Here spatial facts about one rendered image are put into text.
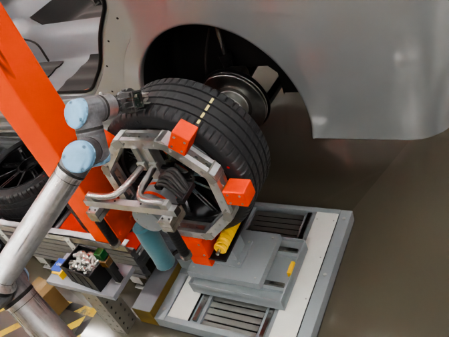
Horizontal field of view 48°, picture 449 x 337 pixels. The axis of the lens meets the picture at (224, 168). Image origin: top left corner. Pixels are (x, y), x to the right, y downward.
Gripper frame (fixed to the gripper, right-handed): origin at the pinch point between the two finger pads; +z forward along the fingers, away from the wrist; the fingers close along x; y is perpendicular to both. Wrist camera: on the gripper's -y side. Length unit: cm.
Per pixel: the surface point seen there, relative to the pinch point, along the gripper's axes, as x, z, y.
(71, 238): -72, 23, -89
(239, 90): -5, 48, 12
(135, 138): -13.4, -9.7, 1.4
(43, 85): 9.6, -16.7, -33.7
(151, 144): -15.8, -9.8, 8.2
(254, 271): -88, 42, 11
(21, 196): -52, 32, -137
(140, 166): -24.4, -7.6, -0.9
